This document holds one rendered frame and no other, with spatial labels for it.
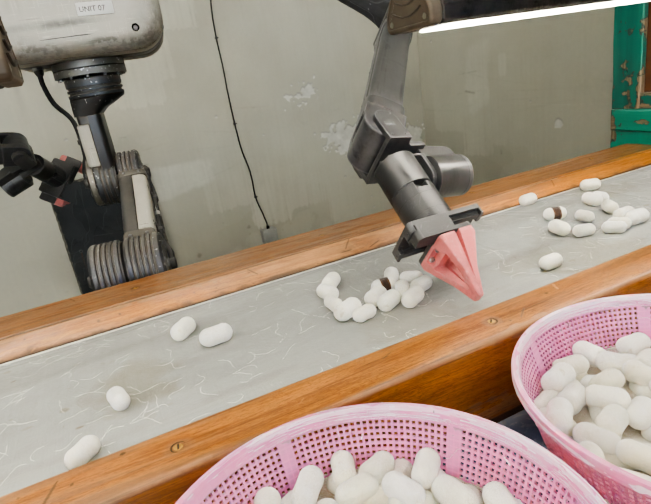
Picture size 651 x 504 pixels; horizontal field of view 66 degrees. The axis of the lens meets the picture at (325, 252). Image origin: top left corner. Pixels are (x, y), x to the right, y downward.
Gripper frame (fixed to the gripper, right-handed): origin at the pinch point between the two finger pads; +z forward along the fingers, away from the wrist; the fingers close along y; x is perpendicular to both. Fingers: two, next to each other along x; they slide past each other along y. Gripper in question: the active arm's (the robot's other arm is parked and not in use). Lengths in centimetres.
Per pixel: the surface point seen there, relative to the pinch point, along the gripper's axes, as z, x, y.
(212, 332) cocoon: -8.5, 8.0, -27.5
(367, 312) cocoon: -3.4, 4.1, -11.0
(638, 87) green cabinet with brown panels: -36, 13, 75
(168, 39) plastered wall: -199, 102, 7
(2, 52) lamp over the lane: -20.0, -21.6, -38.0
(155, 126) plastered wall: -174, 130, -8
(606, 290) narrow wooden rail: 6.6, -6.5, 8.9
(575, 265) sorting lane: 0.4, 2.0, 16.6
